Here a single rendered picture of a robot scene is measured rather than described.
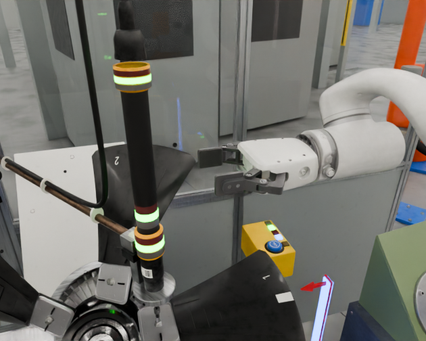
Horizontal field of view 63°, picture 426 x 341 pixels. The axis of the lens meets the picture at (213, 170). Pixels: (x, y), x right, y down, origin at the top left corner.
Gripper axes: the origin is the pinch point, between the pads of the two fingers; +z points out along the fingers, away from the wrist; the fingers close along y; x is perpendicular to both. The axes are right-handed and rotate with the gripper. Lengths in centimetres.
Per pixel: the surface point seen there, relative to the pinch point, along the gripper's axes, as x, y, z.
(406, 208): -144, 150, -222
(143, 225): -6.4, -1.7, 11.1
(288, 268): -46, 21, -29
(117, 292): -22.8, 3.2, 16.4
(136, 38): 18.9, -1.7, 9.4
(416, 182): -147, 189, -274
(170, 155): -3.7, 15.0, 3.6
